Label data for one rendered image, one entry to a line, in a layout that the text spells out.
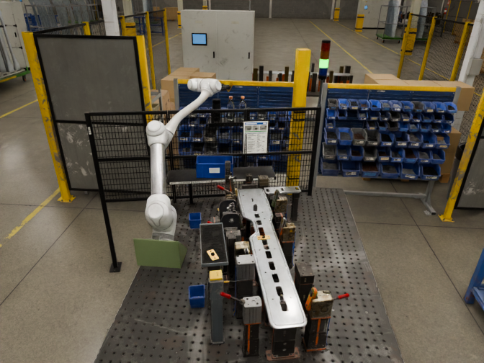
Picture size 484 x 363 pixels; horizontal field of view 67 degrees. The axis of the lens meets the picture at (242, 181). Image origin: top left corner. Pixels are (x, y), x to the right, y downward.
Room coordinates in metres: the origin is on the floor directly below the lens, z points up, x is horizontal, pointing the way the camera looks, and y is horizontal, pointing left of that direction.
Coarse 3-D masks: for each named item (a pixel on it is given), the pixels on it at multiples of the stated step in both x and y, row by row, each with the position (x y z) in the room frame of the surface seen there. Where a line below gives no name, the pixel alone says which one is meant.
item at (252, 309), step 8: (256, 296) 1.36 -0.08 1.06; (248, 304) 1.31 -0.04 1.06; (256, 304) 1.32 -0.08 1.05; (248, 312) 1.29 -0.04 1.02; (256, 312) 1.30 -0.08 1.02; (248, 320) 1.29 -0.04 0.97; (256, 320) 1.30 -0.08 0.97; (248, 328) 1.30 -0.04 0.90; (256, 328) 1.31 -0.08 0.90; (248, 336) 1.30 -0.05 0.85; (256, 336) 1.31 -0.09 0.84; (248, 344) 1.30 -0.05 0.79; (256, 344) 1.30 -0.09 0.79; (248, 352) 1.30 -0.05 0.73; (256, 352) 1.30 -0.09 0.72
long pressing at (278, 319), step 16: (240, 192) 2.53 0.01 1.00; (256, 192) 2.53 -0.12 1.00; (240, 208) 2.30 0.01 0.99; (256, 224) 2.09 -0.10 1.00; (272, 224) 2.09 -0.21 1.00; (256, 240) 1.91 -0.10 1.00; (272, 240) 1.91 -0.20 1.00; (256, 256) 1.74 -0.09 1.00; (272, 256) 1.75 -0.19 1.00; (272, 272) 1.61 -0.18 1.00; (288, 272) 1.61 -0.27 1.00; (272, 288) 1.48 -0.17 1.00; (288, 288) 1.48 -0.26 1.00; (272, 304) 1.37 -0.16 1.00; (288, 304) 1.37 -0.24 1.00; (272, 320) 1.27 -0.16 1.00; (288, 320) 1.27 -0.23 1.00; (304, 320) 1.27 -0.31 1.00
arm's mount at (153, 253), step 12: (144, 240) 2.00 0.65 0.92; (156, 240) 1.99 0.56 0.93; (144, 252) 2.00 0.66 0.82; (156, 252) 1.99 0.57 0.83; (168, 252) 1.98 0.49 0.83; (180, 252) 2.00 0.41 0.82; (144, 264) 2.00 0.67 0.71; (156, 264) 1.99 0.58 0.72; (168, 264) 1.98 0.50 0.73; (180, 264) 1.98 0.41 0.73
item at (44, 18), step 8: (32, 0) 16.64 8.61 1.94; (40, 0) 16.68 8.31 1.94; (48, 0) 16.71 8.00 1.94; (56, 0) 16.47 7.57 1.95; (64, 0) 16.51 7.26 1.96; (32, 8) 16.72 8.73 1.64; (40, 8) 16.77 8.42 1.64; (48, 8) 16.82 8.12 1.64; (56, 8) 16.59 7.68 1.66; (40, 16) 16.85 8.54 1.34; (48, 16) 16.69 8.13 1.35; (48, 24) 16.72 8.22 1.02; (56, 24) 16.78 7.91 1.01; (48, 32) 16.81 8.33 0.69; (56, 32) 16.66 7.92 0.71; (64, 32) 16.67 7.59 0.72
